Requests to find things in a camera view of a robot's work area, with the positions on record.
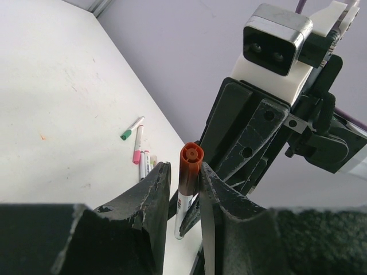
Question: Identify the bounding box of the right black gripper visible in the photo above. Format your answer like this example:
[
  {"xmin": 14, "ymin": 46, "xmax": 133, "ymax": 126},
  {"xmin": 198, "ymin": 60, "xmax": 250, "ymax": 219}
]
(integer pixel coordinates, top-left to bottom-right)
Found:
[{"xmin": 179, "ymin": 55, "xmax": 343, "ymax": 236}]

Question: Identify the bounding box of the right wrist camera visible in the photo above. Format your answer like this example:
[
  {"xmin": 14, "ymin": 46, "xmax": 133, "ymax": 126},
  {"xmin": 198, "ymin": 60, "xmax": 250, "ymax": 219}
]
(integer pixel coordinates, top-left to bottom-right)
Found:
[{"xmin": 231, "ymin": 1, "xmax": 360, "ymax": 105}]

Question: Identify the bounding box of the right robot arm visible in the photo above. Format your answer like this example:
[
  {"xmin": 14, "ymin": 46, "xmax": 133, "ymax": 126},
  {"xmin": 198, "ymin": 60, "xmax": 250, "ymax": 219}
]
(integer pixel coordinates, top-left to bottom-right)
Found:
[{"xmin": 198, "ymin": 55, "xmax": 366, "ymax": 195}]

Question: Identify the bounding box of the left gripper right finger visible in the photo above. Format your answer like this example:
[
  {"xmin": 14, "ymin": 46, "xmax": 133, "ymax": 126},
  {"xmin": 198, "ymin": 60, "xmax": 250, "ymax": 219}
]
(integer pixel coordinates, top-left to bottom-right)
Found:
[{"xmin": 199, "ymin": 163, "xmax": 366, "ymax": 274}]

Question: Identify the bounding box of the brown cap marker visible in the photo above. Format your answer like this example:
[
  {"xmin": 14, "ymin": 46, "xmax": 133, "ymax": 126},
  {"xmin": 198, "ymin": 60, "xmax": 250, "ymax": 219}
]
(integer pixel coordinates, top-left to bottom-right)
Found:
[{"xmin": 174, "ymin": 142, "xmax": 204, "ymax": 239}]

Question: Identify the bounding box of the grey barrel marker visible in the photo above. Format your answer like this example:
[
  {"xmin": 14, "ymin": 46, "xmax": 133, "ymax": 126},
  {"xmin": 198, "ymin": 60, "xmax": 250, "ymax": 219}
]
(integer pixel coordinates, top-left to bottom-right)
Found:
[{"xmin": 150, "ymin": 155, "xmax": 158, "ymax": 168}]

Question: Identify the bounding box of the black cap marker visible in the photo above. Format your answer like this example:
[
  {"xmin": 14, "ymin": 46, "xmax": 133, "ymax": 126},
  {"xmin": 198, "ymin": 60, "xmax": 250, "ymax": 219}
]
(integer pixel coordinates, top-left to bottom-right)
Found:
[{"xmin": 144, "ymin": 150, "xmax": 151, "ymax": 176}]

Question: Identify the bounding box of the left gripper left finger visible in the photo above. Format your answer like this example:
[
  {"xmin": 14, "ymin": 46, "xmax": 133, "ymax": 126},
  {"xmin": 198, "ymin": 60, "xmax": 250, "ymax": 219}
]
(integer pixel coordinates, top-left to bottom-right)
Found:
[{"xmin": 1, "ymin": 162, "xmax": 171, "ymax": 274}]

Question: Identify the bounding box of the magenta cap marker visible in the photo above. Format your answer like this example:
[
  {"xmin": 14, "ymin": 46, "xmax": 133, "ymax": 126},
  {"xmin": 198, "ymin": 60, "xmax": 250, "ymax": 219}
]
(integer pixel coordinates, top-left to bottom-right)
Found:
[{"xmin": 139, "ymin": 151, "xmax": 146, "ymax": 180}]

